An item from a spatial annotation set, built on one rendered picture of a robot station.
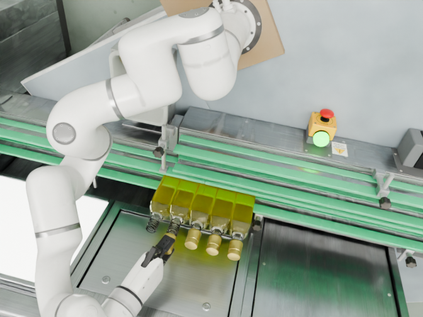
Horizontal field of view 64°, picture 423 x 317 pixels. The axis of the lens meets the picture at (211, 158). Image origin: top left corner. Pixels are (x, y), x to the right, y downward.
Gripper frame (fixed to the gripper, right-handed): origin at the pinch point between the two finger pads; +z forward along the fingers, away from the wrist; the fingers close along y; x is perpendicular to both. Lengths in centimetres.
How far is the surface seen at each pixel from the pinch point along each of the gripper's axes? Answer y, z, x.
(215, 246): 1.2, 6.2, -11.1
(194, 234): 1.5, 6.5, -4.6
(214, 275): -12.8, 6.8, -12.2
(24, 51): 1, 52, 109
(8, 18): 17, 48, 108
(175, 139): 10.8, 27.4, 14.5
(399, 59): 42, 54, -35
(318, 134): 21, 42, -23
